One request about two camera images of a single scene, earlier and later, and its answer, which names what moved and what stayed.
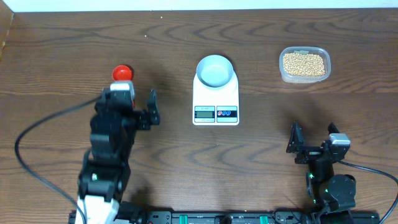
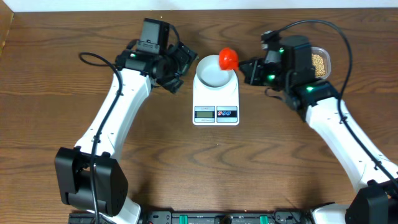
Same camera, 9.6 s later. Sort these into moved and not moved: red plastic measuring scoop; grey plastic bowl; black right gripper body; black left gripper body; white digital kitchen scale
Moved: black left gripper body; black right gripper body; red plastic measuring scoop
Not moved: grey plastic bowl; white digital kitchen scale
